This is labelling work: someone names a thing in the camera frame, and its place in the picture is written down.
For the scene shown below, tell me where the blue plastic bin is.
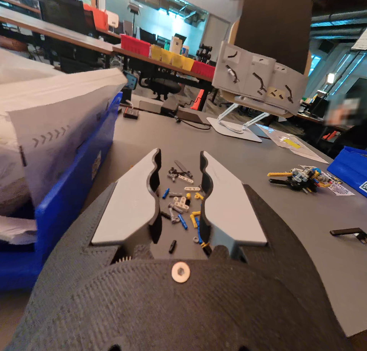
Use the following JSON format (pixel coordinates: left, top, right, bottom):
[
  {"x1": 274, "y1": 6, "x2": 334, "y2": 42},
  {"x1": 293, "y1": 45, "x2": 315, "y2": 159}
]
[
  {"x1": 327, "y1": 146, "x2": 367, "y2": 199},
  {"x1": 0, "y1": 91, "x2": 124, "y2": 292}
]

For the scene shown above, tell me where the grey lego blade with connector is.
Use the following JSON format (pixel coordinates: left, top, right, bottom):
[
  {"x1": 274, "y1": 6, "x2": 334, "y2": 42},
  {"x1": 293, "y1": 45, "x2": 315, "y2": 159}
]
[{"x1": 168, "y1": 159, "x2": 194, "y2": 183}]

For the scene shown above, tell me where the black power adapter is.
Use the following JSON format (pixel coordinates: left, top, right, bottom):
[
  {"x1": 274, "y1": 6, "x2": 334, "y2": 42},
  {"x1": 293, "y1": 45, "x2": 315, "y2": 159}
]
[{"x1": 160, "y1": 99, "x2": 180, "y2": 117}]

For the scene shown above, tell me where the long wooden table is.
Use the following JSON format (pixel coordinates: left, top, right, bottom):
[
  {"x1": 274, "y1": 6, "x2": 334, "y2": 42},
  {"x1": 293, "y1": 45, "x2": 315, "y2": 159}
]
[{"x1": 0, "y1": 7, "x2": 121, "y2": 63}]

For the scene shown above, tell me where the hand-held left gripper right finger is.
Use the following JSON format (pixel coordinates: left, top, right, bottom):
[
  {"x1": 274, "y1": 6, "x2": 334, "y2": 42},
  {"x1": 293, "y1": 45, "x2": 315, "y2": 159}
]
[{"x1": 199, "y1": 151, "x2": 269, "y2": 258}]

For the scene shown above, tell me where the zebra striped sticker sheet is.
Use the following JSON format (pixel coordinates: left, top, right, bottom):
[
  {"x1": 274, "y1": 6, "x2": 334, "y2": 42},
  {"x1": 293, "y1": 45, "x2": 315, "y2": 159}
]
[{"x1": 300, "y1": 164, "x2": 356, "y2": 197}]

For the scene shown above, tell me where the multicoloured lego model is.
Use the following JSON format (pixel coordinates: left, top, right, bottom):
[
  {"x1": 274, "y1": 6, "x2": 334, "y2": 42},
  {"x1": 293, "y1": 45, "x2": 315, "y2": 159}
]
[{"x1": 267, "y1": 167, "x2": 330, "y2": 194}]

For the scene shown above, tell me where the black board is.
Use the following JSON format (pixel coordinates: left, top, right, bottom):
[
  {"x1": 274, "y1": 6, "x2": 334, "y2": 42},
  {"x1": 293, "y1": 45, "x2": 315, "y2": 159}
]
[{"x1": 235, "y1": 0, "x2": 315, "y2": 75}]

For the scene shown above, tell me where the red plastic object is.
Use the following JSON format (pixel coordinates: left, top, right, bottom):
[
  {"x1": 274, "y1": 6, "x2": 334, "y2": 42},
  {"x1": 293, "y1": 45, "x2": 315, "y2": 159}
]
[{"x1": 191, "y1": 89, "x2": 205, "y2": 110}]

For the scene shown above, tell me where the black bent lego beam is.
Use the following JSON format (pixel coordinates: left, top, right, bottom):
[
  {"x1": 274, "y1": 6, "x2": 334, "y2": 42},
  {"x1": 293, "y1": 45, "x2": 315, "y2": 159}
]
[{"x1": 329, "y1": 228, "x2": 367, "y2": 245}]

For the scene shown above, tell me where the black monitor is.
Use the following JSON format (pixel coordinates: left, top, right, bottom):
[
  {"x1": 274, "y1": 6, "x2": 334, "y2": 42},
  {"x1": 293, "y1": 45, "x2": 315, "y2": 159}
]
[{"x1": 40, "y1": 0, "x2": 90, "y2": 36}]

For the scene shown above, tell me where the dark grey flat box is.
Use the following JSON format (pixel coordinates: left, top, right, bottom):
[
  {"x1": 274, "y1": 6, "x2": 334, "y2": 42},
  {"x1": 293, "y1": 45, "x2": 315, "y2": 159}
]
[{"x1": 138, "y1": 100, "x2": 162, "y2": 114}]

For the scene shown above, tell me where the white paper bag chevron print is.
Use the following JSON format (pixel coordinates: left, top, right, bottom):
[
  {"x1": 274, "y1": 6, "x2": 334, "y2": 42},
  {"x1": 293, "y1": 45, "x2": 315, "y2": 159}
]
[{"x1": 7, "y1": 68, "x2": 128, "y2": 208}]

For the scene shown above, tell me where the orange plastic crate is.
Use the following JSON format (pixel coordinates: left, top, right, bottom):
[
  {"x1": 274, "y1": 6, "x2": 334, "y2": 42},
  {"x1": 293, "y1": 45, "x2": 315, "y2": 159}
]
[{"x1": 83, "y1": 4, "x2": 109, "y2": 31}]

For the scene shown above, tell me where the black office chair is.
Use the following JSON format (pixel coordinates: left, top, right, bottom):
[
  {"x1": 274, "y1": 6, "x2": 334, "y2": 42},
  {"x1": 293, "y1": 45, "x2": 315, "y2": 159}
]
[{"x1": 139, "y1": 77, "x2": 183, "y2": 101}]

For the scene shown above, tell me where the black cable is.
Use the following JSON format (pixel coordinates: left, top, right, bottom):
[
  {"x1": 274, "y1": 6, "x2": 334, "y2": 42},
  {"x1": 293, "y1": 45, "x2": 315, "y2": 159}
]
[{"x1": 172, "y1": 113, "x2": 212, "y2": 131}]

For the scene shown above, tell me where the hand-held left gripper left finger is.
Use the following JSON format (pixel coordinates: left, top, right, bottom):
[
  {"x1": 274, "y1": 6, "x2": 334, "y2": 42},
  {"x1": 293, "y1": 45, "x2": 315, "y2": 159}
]
[{"x1": 91, "y1": 148, "x2": 163, "y2": 251}]

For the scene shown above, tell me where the white book stand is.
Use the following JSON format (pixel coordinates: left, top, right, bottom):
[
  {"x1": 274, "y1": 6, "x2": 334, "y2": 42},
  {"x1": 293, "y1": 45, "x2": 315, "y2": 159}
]
[{"x1": 206, "y1": 21, "x2": 312, "y2": 143}]

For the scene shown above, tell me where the crumpled white paper bag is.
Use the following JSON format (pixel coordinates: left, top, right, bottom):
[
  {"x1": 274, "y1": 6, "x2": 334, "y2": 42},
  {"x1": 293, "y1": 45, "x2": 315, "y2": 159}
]
[{"x1": 0, "y1": 144, "x2": 38, "y2": 245}]

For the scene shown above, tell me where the blue phone holder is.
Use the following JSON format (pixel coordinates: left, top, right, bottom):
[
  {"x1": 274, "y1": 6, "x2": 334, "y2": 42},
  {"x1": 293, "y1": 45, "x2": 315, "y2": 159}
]
[{"x1": 120, "y1": 70, "x2": 138, "y2": 106}]

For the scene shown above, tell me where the red plastic bin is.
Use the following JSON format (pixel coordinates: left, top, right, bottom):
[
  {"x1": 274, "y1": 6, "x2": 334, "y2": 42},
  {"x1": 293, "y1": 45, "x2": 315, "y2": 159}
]
[
  {"x1": 120, "y1": 34, "x2": 152, "y2": 58},
  {"x1": 190, "y1": 60, "x2": 216, "y2": 81}
]

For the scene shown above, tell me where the black flat device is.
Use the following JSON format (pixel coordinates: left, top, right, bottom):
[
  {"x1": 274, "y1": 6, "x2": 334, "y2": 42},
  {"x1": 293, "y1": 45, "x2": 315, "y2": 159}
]
[{"x1": 177, "y1": 109, "x2": 212, "y2": 125}]

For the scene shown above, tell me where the pile of small lego pieces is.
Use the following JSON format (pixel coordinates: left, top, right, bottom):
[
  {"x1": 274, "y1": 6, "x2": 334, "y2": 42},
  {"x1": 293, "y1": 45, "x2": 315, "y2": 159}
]
[{"x1": 160, "y1": 159, "x2": 207, "y2": 248}]

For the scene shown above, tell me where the clear plastic bag yellow label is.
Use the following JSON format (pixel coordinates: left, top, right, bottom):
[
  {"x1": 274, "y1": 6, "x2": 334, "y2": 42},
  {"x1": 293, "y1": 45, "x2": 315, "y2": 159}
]
[{"x1": 256, "y1": 124, "x2": 330, "y2": 164}]

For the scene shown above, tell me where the white printed paper bag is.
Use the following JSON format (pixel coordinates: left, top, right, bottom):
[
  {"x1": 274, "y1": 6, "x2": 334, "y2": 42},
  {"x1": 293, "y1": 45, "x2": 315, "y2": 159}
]
[{"x1": 0, "y1": 48, "x2": 62, "y2": 84}]

